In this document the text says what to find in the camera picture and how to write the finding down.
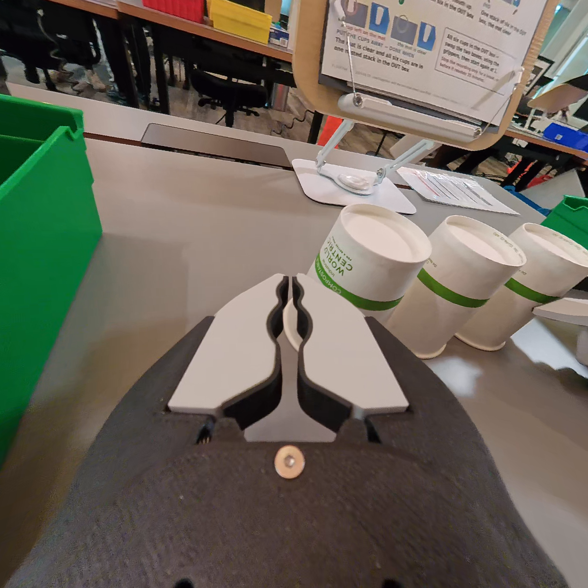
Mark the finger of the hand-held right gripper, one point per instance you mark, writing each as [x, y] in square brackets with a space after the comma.
[565, 310]

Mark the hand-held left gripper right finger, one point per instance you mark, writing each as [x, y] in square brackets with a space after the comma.
[353, 363]

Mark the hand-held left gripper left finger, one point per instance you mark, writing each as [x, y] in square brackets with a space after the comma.
[225, 363]

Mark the white paper cup green band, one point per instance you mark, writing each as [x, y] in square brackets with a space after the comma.
[459, 257]
[542, 262]
[376, 257]

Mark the green plastic bin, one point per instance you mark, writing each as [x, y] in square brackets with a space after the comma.
[46, 252]
[569, 216]

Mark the grey desk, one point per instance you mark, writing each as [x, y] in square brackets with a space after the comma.
[183, 229]

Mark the black desk panel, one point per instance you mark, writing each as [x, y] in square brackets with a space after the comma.
[206, 142]

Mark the grey leaning board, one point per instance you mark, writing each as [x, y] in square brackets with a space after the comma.
[551, 190]

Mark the laminated paper sheet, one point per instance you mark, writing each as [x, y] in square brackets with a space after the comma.
[459, 193]

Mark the wooden work table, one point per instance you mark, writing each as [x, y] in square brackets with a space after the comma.
[542, 140]

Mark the small blue bin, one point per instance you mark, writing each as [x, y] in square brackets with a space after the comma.
[565, 135]

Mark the tan document stand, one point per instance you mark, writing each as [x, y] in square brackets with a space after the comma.
[556, 96]

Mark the orange traffic cone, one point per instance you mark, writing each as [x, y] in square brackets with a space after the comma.
[331, 128]

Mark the silver trash can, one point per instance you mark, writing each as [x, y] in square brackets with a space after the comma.
[279, 96]

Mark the black office chair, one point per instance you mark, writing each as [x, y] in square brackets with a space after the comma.
[229, 87]

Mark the printed instruction sheet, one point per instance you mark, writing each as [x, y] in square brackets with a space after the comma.
[413, 55]

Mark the wooden background table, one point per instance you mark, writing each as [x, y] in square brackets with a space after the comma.
[239, 42]

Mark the small dark blue box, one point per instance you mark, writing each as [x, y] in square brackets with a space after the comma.
[279, 36]

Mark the yellow plastic bin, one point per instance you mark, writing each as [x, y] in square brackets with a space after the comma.
[239, 20]

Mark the red plastic bin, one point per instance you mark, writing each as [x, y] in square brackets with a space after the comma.
[174, 9]

